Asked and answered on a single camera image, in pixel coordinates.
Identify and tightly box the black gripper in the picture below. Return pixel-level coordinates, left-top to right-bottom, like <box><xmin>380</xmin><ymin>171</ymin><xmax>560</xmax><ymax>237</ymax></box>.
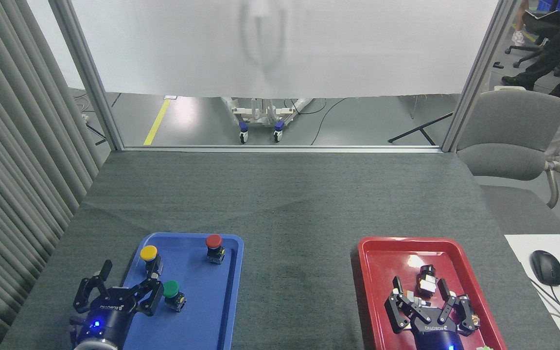
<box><xmin>73</xmin><ymin>260</ymin><xmax>165</xmax><ymax>346</ymax></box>
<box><xmin>384</xmin><ymin>276</ymin><xmax>478</xmax><ymax>350</ymax></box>

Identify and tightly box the green push button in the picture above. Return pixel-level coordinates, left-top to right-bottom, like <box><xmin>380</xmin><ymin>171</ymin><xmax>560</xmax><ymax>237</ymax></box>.
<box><xmin>163</xmin><ymin>280</ymin><xmax>187</xmax><ymax>313</ymax></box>

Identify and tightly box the yellow push button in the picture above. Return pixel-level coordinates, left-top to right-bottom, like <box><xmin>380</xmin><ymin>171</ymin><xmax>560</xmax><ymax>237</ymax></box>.
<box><xmin>140</xmin><ymin>245</ymin><xmax>164</xmax><ymax>279</ymax></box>

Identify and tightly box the red push button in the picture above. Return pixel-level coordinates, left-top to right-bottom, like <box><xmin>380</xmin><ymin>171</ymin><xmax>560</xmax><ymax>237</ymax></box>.
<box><xmin>205</xmin><ymin>234</ymin><xmax>226</xmax><ymax>265</ymax></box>

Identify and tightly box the red plastic tray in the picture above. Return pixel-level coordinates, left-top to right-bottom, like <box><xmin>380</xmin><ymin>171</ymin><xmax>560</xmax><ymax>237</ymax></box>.
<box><xmin>357</xmin><ymin>236</ymin><xmax>508</xmax><ymax>350</ymax></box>

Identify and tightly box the blue plastic tray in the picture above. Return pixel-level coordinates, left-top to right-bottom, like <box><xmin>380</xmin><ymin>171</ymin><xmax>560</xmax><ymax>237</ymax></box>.
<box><xmin>116</xmin><ymin>232</ymin><xmax>245</xmax><ymax>350</ymax></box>

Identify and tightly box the white desk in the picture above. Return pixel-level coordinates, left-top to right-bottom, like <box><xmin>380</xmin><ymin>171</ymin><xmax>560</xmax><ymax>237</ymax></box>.
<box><xmin>505</xmin><ymin>234</ymin><xmax>560</xmax><ymax>350</ymax></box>

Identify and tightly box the black computer mouse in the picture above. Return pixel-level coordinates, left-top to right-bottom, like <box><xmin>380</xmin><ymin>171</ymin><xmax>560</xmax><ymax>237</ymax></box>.
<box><xmin>530</xmin><ymin>250</ymin><xmax>560</xmax><ymax>286</ymax></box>

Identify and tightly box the grey pleated curtain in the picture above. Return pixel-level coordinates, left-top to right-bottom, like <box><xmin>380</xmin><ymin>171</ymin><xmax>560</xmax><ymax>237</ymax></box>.
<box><xmin>0</xmin><ymin>0</ymin><xmax>103</xmax><ymax>350</ymax></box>

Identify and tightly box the yellow floor tape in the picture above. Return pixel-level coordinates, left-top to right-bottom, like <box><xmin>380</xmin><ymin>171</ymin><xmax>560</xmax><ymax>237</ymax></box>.
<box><xmin>143</xmin><ymin>100</ymin><xmax>171</xmax><ymax>146</ymax></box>

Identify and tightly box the black stand leg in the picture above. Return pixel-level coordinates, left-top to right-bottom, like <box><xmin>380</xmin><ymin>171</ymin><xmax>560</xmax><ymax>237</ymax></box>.
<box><xmin>388</xmin><ymin>112</ymin><xmax>455</xmax><ymax>146</ymax></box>

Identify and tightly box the grey chair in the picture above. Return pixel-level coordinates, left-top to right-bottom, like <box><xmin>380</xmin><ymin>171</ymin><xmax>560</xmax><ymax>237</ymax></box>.
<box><xmin>456</xmin><ymin>87</ymin><xmax>560</xmax><ymax>210</ymax></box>

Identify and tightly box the white stand on wheels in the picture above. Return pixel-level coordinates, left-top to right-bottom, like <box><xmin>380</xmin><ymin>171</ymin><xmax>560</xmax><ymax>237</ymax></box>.
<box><xmin>222</xmin><ymin>97</ymin><xmax>315</xmax><ymax>144</ymax></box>

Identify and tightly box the white screen sheet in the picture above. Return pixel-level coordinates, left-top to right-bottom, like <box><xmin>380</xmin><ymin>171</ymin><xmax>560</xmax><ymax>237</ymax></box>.
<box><xmin>27</xmin><ymin>0</ymin><xmax>502</xmax><ymax>100</ymax></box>

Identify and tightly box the person in dark trousers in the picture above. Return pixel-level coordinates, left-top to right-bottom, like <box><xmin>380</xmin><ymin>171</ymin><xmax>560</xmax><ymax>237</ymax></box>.
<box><xmin>501</xmin><ymin>0</ymin><xmax>560</xmax><ymax>101</ymax></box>

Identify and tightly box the black office chair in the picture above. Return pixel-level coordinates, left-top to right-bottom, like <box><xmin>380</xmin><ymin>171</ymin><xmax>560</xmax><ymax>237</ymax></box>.
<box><xmin>505</xmin><ymin>10</ymin><xmax>560</xmax><ymax>77</ymax></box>

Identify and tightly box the black white switch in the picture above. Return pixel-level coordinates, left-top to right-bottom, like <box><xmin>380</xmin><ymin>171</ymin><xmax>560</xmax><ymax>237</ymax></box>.
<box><xmin>416</xmin><ymin>264</ymin><xmax>439</xmax><ymax>298</ymax></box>

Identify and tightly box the grey mouse cable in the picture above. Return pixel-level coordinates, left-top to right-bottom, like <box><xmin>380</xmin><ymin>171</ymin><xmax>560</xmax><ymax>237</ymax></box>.
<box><xmin>528</xmin><ymin>277</ymin><xmax>560</xmax><ymax>341</ymax></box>

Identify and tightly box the silver rail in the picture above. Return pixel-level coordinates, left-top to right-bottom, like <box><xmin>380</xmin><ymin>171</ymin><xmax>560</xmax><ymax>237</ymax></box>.
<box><xmin>123</xmin><ymin>145</ymin><xmax>443</xmax><ymax>154</ymax></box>

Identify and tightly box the black floor cable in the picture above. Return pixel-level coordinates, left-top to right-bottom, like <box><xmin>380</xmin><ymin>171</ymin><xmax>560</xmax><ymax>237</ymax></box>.
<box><xmin>311</xmin><ymin>98</ymin><xmax>347</xmax><ymax>145</ymax></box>

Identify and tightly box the silver post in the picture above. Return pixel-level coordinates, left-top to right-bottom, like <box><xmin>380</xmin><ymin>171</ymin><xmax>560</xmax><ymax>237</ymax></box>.
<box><xmin>49</xmin><ymin>0</ymin><xmax>125</xmax><ymax>151</ymax></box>
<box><xmin>441</xmin><ymin>0</ymin><xmax>524</xmax><ymax>153</ymax></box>

